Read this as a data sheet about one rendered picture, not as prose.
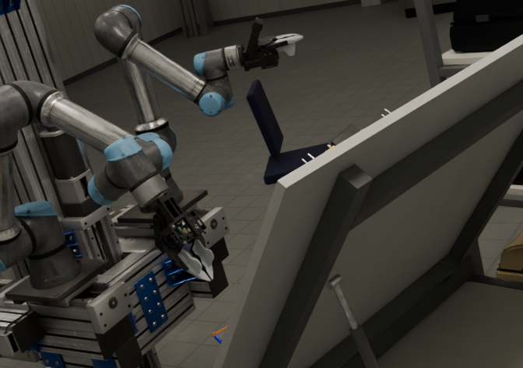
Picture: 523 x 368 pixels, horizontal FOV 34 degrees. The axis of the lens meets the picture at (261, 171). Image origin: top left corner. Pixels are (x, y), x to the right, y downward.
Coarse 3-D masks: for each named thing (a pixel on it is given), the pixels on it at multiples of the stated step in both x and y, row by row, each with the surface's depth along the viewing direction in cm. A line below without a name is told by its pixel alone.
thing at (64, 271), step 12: (48, 252) 243; (60, 252) 245; (72, 252) 252; (36, 264) 245; (48, 264) 244; (60, 264) 245; (72, 264) 248; (36, 276) 245; (48, 276) 244; (60, 276) 244; (72, 276) 247; (36, 288) 246; (48, 288) 245
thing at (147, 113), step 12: (120, 12) 274; (132, 12) 282; (132, 24) 278; (120, 60) 284; (132, 72) 284; (144, 72) 286; (132, 84) 286; (144, 84) 286; (132, 96) 287; (144, 96) 287; (144, 108) 288; (156, 108) 290; (144, 120) 289; (156, 120) 290; (144, 132) 289; (156, 132) 289; (168, 132) 293; (168, 144) 290
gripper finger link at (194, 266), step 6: (186, 252) 187; (186, 258) 188; (192, 258) 187; (186, 264) 189; (192, 264) 188; (198, 264) 186; (192, 270) 189; (198, 270) 187; (198, 276) 189; (204, 276) 189
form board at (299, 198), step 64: (512, 64) 167; (384, 128) 137; (448, 128) 163; (512, 128) 203; (320, 192) 134; (448, 192) 197; (256, 256) 134; (384, 256) 192; (256, 320) 152; (320, 320) 186
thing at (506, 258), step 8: (520, 240) 268; (512, 248) 268; (520, 248) 265; (504, 256) 270; (512, 256) 268; (520, 256) 266; (504, 264) 271; (512, 264) 269; (520, 264) 267; (504, 272) 273; (512, 272) 271; (520, 272) 269; (512, 280) 271; (520, 280) 269
